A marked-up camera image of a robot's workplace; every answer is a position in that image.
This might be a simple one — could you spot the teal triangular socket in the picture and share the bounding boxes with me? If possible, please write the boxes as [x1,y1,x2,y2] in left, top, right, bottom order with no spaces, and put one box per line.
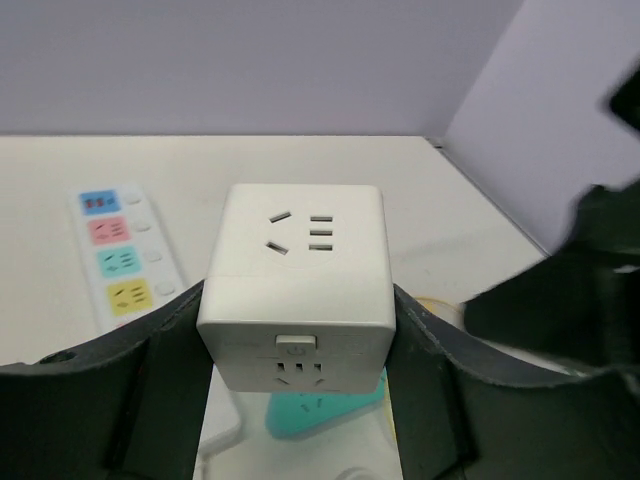
[265,371,387,439]

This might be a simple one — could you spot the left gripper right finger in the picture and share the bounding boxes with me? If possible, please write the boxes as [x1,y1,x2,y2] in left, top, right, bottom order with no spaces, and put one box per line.
[387,288,639,479]

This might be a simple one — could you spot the white colourful power strip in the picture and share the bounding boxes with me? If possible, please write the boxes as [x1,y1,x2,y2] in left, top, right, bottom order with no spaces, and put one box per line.
[68,183,187,334]

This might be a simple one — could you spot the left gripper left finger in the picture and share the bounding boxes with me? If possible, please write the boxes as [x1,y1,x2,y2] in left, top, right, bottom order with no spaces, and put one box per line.
[1,283,213,479]

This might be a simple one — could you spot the white cube socket adapter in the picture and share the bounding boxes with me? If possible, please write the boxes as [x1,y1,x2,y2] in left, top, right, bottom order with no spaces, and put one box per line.
[197,184,396,394]

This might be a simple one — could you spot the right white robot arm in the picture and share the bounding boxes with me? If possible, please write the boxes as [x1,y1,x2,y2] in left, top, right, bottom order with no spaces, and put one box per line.
[463,180,639,392]

